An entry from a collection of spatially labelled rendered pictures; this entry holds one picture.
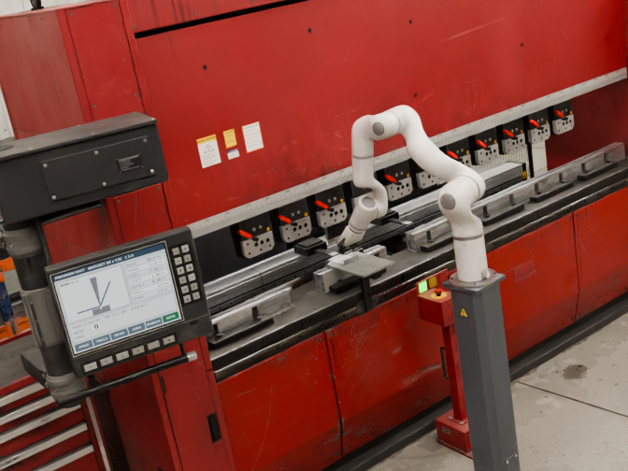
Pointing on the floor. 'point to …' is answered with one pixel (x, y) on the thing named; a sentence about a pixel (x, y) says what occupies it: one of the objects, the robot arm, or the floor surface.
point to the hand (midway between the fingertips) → (347, 248)
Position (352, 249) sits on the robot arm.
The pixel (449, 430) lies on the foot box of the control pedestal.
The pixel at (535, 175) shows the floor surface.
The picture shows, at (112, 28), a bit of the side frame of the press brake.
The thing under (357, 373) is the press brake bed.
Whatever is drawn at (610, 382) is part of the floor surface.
